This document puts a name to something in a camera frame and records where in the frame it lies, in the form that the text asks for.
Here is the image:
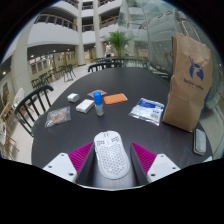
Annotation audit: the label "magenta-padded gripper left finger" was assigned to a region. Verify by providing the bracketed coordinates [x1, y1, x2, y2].
[42, 142, 98, 186]

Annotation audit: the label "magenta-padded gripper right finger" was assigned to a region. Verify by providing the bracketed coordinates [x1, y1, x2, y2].
[129, 142, 183, 186]

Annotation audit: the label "white perforated computer mouse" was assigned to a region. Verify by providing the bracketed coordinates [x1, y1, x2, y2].
[93, 130, 131, 180]

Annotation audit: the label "clear bag with brown item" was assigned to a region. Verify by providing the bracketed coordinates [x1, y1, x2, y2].
[44, 105, 72, 129]

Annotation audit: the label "clear bag with blue-white packet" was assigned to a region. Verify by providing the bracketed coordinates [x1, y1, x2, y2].
[128, 97, 165, 127]

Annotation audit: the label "white rectangular block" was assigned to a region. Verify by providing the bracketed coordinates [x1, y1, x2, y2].
[75, 98, 96, 114]

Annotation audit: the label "small blue-capped bottle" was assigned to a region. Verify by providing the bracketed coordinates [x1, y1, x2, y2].
[93, 91, 105, 117]

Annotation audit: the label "small white box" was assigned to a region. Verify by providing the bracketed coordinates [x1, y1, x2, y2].
[67, 92, 81, 103]

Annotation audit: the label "brownish pink cloth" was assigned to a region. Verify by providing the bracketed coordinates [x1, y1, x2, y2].
[87, 89, 108, 99]

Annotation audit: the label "black spindle-back chair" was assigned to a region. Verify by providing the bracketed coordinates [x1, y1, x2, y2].
[13, 84, 55, 138]
[87, 61, 125, 74]

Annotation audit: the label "brown paper bag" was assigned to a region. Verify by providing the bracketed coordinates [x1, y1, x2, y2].
[161, 32, 213, 133]

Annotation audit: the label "light wooden chairs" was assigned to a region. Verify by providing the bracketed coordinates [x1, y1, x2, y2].
[0, 88, 26, 161]

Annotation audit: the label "group of dark chairs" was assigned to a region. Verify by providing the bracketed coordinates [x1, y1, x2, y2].
[30, 63, 77, 89]

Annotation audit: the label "person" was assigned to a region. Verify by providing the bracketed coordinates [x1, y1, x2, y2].
[103, 41, 113, 58]

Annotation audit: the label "green potted plant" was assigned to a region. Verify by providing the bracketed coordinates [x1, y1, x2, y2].
[103, 31, 131, 58]

